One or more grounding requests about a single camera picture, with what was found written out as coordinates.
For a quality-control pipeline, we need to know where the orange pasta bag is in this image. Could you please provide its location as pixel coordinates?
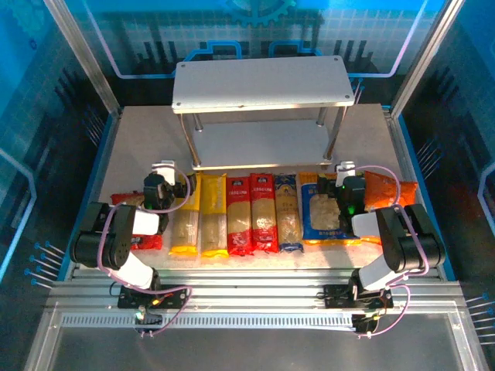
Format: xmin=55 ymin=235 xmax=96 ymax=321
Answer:
xmin=359 ymin=169 xmax=419 ymax=247

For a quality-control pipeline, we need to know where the yellow spaghetti bag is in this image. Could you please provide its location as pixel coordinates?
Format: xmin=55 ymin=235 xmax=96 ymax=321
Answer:
xmin=200 ymin=173 xmax=228 ymax=259
xmin=168 ymin=172 xmax=203 ymax=257

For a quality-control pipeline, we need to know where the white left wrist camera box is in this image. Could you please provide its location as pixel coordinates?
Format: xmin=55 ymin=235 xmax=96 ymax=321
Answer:
xmin=151 ymin=160 xmax=177 ymax=186

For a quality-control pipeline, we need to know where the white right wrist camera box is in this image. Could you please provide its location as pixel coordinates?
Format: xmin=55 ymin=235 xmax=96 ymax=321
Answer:
xmin=334 ymin=161 xmax=357 ymax=186

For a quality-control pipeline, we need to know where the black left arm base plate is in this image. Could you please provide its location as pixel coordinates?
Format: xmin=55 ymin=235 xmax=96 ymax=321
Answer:
xmin=117 ymin=284 xmax=191 ymax=310

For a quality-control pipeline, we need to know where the aluminium front frame rail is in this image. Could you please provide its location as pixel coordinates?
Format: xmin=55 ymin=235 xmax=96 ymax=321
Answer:
xmin=48 ymin=268 xmax=463 ymax=310

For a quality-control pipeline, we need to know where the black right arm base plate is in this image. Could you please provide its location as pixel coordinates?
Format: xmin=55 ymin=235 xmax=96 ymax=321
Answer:
xmin=323 ymin=284 xmax=394 ymax=310

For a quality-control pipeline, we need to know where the red short pasta bag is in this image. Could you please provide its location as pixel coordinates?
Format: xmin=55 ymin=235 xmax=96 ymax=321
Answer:
xmin=111 ymin=190 xmax=164 ymax=251

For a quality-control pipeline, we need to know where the white two-tier metal shelf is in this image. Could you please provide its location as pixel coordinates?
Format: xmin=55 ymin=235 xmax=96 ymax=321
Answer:
xmin=171 ymin=55 xmax=355 ymax=172

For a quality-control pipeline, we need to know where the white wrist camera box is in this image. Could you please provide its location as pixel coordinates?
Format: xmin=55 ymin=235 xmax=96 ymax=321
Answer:
xmin=151 ymin=160 xmax=177 ymax=186
xmin=334 ymin=161 xmax=357 ymax=186

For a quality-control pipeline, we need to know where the blue macaroni bag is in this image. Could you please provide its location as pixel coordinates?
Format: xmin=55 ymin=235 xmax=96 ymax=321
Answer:
xmin=298 ymin=172 xmax=363 ymax=247

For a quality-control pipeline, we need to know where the aluminium frame post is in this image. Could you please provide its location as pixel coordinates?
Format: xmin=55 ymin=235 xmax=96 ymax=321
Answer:
xmin=43 ymin=0 xmax=121 ymax=116
xmin=390 ymin=0 xmax=467 ymax=117

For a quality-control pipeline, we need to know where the red spaghetti bag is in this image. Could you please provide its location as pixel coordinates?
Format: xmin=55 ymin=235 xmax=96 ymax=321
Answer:
xmin=225 ymin=176 xmax=254 ymax=256
xmin=249 ymin=172 xmax=280 ymax=254

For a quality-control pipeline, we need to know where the slotted grey cable duct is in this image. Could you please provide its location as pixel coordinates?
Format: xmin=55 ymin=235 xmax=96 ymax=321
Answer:
xmin=60 ymin=311 xmax=355 ymax=330

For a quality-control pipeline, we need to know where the black connector board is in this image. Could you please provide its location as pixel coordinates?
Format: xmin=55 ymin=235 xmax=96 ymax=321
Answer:
xmin=351 ymin=312 xmax=378 ymax=338
xmin=134 ymin=307 xmax=163 ymax=338

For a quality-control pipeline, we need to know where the blue gold spaghetti bag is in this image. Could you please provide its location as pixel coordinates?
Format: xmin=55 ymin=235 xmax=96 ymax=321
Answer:
xmin=273 ymin=173 xmax=305 ymax=254

